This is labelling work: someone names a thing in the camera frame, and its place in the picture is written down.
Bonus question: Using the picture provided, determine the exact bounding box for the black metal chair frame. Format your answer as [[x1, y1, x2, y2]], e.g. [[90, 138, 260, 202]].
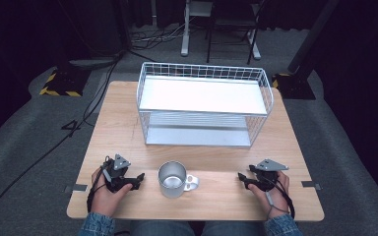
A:
[[205, 0, 266, 66]]

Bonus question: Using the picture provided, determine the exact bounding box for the person's right leg in jeans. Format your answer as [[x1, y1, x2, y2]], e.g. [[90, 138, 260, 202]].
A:
[[201, 220, 268, 236]]

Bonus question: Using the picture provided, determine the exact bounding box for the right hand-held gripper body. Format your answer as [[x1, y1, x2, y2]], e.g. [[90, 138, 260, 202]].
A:
[[254, 158, 290, 193]]

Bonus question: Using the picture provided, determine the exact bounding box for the silver metal cup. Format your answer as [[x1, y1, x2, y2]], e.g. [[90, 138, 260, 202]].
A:
[[157, 159, 200, 200]]

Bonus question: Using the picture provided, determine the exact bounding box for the grey tape strip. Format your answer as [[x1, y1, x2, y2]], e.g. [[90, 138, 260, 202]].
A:
[[64, 183, 89, 194], [300, 180, 323, 191]]

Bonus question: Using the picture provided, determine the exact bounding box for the person's right hand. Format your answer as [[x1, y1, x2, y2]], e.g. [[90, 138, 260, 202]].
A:
[[247, 170, 291, 219]]

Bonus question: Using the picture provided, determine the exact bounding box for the white wire shelf rack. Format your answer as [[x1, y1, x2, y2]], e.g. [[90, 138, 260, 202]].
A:
[[136, 61, 276, 149]]

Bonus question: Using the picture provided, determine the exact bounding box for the bundle of floor cables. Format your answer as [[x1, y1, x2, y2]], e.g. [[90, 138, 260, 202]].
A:
[[129, 18, 198, 53]]

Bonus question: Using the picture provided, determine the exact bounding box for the person's left hand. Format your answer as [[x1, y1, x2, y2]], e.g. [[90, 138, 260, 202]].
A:
[[91, 167, 134, 218]]

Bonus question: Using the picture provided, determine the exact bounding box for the hand-held gripper cable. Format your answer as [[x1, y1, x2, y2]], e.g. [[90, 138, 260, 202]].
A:
[[265, 176, 296, 221], [85, 155, 112, 214]]

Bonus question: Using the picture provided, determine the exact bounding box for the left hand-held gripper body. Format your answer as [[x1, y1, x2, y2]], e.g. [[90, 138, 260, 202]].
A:
[[102, 153, 133, 194]]

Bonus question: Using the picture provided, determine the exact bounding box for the left hand-held gripper cable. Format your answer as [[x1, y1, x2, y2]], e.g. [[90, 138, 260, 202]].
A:
[[85, 155, 112, 214]]

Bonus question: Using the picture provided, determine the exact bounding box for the black slanted pole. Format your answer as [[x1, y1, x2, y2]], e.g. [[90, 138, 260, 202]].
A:
[[286, 0, 341, 75]]

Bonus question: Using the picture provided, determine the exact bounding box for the right hand-held gripper cable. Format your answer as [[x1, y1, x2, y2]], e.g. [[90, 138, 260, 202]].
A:
[[265, 176, 296, 221]]

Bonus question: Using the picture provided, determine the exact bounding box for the black floor cable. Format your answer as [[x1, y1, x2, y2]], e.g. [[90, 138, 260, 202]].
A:
[[0, 53, 124, 227]]

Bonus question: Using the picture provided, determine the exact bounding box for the black base with yellow stripes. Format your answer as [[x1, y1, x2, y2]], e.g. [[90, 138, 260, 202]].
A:
[[38, 67, 93, 98], [271, 72, 317, 101]]

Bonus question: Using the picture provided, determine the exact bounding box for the white metal desk frame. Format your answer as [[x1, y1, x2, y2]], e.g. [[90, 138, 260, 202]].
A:
[[180, 0, 262, 61]]

